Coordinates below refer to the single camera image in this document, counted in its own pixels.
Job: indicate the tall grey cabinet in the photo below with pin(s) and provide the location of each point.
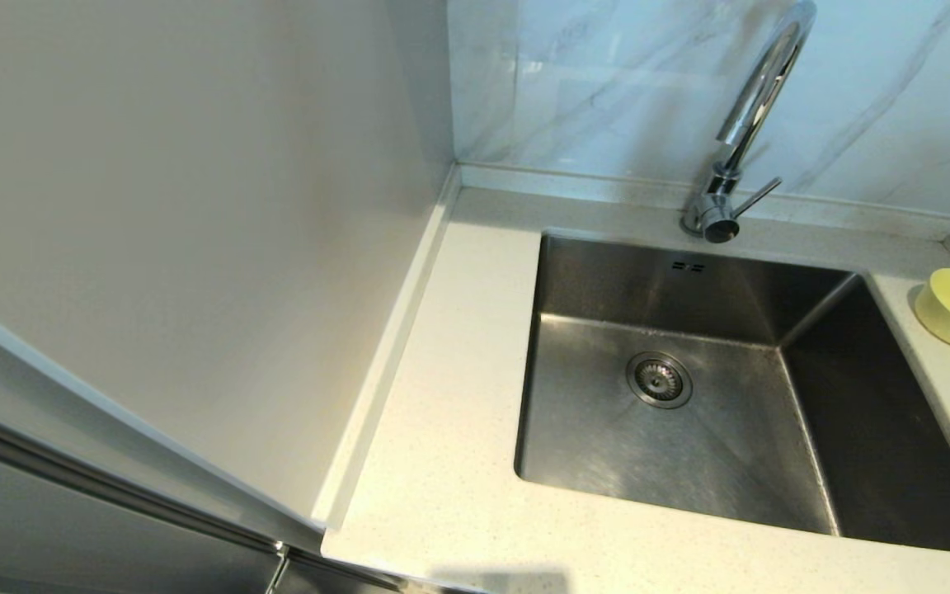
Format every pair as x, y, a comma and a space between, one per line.
153, 247

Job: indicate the round metal drain strainer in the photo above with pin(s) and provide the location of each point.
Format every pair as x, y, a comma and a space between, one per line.
659, 379

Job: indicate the stainless steel sink basin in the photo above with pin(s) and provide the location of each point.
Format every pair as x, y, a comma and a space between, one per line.
731, 470

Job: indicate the speckled counter upstand strip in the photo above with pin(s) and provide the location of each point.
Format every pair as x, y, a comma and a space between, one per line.
590, 183
384, 355

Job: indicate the chrome gooseneck faucet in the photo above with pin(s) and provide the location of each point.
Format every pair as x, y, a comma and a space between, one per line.
762, 87

